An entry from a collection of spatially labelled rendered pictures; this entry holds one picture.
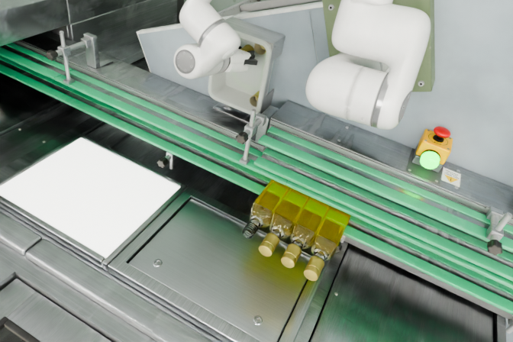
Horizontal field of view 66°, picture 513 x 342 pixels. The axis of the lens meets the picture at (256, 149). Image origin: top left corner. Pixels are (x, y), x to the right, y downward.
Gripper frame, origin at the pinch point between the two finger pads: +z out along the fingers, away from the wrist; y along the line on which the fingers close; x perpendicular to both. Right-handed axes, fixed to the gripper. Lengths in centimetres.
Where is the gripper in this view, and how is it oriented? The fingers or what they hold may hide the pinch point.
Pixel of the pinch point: (243, 54)
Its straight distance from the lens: 111.8
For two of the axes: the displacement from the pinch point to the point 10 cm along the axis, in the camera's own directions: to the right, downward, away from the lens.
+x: 2.4, -8.9, -3.9
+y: 8.8, 3.7, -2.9
